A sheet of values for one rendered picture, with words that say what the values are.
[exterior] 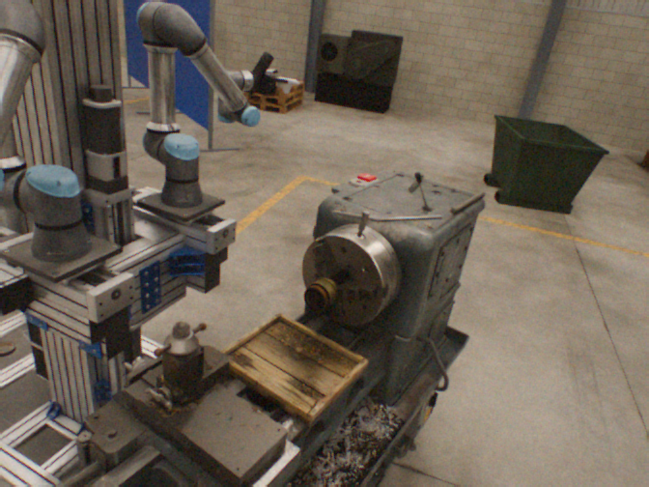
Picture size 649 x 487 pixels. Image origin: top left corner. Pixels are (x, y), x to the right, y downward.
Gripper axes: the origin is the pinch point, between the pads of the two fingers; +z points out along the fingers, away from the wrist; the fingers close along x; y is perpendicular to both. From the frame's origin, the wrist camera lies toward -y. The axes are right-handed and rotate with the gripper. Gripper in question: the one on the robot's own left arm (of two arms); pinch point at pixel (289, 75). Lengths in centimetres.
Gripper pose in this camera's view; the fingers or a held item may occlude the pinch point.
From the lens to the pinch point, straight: 213.4
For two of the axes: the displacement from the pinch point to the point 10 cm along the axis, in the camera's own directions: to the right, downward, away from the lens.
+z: 7.3, -2.2, 6.5
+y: -2.1, 8.2, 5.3
